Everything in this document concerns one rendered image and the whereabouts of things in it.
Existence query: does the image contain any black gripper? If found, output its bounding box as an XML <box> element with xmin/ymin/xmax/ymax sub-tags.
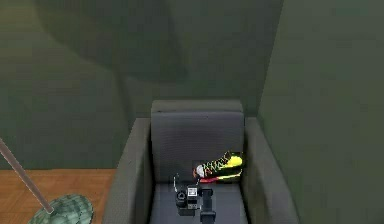
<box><xmin>172</xmin><ymin>172</ymin><xmax>190</xmax><ymax>216</ymax></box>

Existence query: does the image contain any black green red yellow shoe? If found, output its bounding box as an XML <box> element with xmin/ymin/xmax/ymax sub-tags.
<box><xmin>192</xmin><ymin>151</ymin><xmax>244</xmax><ymax>184</ymax></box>

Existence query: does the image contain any grey armchair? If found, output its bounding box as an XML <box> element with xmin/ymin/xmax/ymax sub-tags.
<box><xmin>101</xmin><ymin>99</ymin><xmax>300</xmax><ymax>224</ymax></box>

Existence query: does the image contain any floor lamp with green base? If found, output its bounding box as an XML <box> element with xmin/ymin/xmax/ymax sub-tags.
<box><xmin>0</xmin><ymin>137</ymin><xmax>95</xmax><ymax>224</ymax></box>

